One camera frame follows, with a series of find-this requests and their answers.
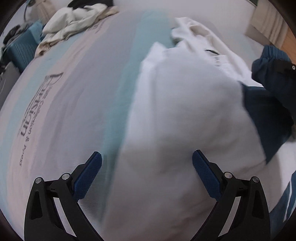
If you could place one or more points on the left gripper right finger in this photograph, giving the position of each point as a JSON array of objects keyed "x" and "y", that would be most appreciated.
[{"x": 240, "y": 212}]

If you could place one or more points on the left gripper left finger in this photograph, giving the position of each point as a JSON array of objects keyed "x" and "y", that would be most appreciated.
[{"x": 42, "y": 220}]

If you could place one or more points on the white and navy hoodie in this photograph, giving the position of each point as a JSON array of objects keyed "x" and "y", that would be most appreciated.
[{"x": 196, "y": 95}]

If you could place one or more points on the grey clothes on suitcase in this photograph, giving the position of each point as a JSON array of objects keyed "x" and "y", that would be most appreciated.
[{"x": 15, "y": 32}]

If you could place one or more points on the cream clothes pile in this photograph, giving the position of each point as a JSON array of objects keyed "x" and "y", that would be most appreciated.
[{"x": 68, "y": 21}]

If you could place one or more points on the striped printed bed sheet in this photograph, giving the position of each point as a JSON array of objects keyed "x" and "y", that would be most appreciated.
[{"x": 73, "y": 101}]

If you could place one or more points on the silver hard suitcase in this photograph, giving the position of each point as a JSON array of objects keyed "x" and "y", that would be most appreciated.
[{"x": 8, "y": 79}]

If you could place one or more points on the teal ribbed suitcase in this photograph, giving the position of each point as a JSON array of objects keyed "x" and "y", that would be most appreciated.
[{"x": 21, "y": 50}]

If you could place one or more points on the beige curtain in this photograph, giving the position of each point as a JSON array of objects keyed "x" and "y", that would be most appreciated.
[{"x": 269, "y": 22}]

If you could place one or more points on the black garment on pile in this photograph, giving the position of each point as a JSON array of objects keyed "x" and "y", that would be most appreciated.
[{"x": 82, "y": 3}]

